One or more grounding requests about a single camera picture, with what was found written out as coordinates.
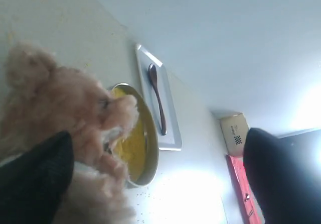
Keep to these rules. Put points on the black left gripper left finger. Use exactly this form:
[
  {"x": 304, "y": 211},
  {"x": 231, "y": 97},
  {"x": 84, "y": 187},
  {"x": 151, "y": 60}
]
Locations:
[{"x": 33, "y": 184}]

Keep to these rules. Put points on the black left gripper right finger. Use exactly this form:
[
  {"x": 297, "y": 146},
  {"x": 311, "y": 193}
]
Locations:
[{"x": 284, "y": 175}]

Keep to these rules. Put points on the brown teddy bear striped sweater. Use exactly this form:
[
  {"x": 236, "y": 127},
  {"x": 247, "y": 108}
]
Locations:
[{"x": 44, "y": 99}]

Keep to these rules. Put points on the dark wooden spoon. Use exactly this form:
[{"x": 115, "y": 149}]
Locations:
[{"x": 152, "y": 74}]

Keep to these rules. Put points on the red cabinet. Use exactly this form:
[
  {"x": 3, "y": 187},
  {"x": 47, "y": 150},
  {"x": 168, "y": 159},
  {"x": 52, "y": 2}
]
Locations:
[{"x": 243, "y": 191}]

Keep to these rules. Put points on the cardboard box checker logo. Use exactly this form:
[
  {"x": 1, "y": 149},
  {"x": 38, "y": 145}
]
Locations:
[{"x": 234, "y": 129}]

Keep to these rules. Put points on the yellow millet grain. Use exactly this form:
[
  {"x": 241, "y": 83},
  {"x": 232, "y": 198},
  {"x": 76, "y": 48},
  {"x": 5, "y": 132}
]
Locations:
[{"x": 132, "y": 150}]

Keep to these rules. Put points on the steel bowl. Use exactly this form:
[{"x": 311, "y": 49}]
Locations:
[{"x": 152, "y": 152}]

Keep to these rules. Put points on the white plastic tray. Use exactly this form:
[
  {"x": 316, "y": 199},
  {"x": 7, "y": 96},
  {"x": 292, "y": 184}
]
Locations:
[{"x": 171, "y": 141}]

